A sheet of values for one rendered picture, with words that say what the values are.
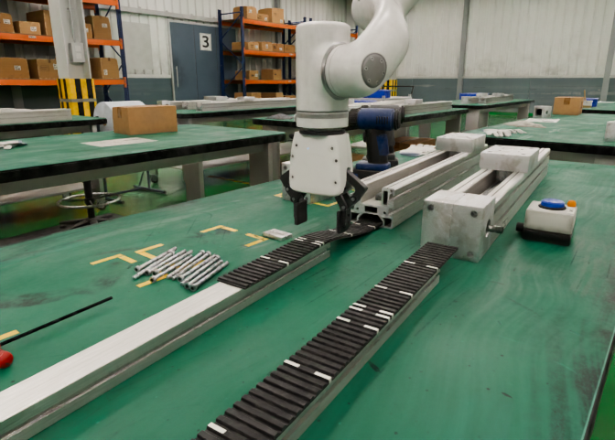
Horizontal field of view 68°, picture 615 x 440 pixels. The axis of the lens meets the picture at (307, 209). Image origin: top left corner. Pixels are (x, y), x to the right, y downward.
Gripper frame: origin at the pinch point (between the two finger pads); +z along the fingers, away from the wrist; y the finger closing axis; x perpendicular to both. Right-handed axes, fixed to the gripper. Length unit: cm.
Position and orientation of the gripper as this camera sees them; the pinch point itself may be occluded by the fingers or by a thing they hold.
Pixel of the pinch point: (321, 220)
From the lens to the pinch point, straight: 78.7
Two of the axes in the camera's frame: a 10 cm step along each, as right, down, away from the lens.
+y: 8.4, 1.5, -5.3
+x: 5.5, -2.3, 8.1
